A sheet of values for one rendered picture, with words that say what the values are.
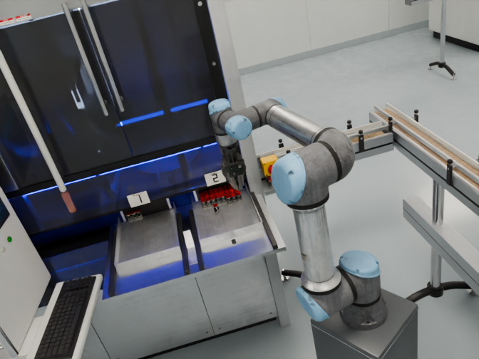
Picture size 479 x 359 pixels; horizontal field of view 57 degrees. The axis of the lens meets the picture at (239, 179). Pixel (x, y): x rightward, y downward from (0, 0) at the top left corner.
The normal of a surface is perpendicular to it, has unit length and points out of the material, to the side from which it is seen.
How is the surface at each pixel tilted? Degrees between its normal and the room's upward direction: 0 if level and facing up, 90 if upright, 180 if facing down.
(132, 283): 0
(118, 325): 90
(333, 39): 90
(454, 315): 0
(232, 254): 0
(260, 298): 90
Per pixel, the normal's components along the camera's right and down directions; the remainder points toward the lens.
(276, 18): 0.19, 0.47
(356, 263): -0.08, -0.88
